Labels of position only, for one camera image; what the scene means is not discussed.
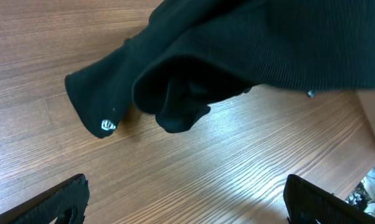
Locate black shirt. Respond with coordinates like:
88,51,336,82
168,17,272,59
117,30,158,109
65,0,375,138

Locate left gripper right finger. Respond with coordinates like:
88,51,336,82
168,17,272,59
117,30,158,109
283,174,375,224

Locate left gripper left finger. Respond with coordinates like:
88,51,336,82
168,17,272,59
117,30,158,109
0,174,90,224

